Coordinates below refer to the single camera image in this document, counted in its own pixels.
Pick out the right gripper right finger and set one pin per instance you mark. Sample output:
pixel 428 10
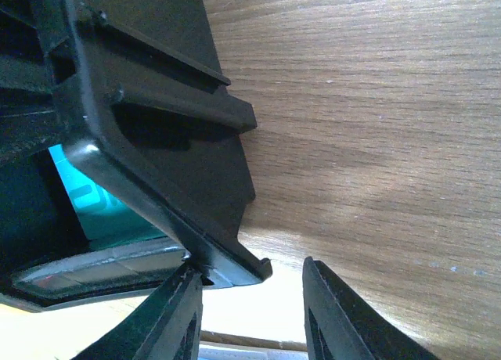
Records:
pixel 339 324

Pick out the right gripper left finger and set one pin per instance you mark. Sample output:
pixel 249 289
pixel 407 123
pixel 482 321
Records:
pixel 166 325

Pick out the beige card holder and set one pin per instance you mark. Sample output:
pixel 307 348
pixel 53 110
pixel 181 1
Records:
pixel 227 346

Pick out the black bin right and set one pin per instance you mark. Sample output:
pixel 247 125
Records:
pixel 133 92

